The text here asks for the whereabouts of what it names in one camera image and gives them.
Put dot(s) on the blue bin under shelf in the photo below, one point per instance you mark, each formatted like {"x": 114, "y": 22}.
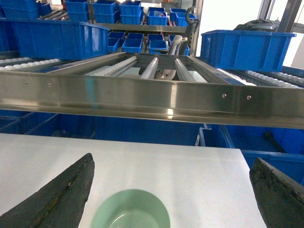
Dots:
{"x": 98, "y": 127}

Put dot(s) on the large blue bin right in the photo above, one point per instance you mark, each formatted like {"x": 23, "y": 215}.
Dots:
{"x": 245, "y": 50}

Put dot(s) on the black round device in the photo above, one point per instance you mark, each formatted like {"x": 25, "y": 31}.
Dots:
{"x": 257, "y": 25}

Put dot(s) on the green bowl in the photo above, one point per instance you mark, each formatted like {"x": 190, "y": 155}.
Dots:
{"x": 132, "y": 208}

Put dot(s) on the large blue bin left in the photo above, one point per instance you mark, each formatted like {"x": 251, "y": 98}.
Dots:
{"x": 57, "y": 39}

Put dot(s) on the stainless steel roller shelf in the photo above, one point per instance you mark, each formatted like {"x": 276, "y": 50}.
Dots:
{"x": 149, "y": 86}

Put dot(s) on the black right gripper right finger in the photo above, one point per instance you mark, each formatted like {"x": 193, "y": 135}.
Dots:
{"x": 280, "y": 199}

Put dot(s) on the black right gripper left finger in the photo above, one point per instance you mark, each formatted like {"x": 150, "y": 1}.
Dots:
{"x": 58, "y": 204}

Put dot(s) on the grey office chair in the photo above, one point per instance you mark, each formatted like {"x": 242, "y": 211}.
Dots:
{"x": 179, "y": 44}

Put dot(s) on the blue bin lower right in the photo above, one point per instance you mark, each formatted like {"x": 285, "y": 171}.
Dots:
{"x": 281, "y": 147}

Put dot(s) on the large blue bin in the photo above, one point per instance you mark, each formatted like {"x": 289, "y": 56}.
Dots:
{"x": 245, "y": 50}
{"x": 57, "y": 39}

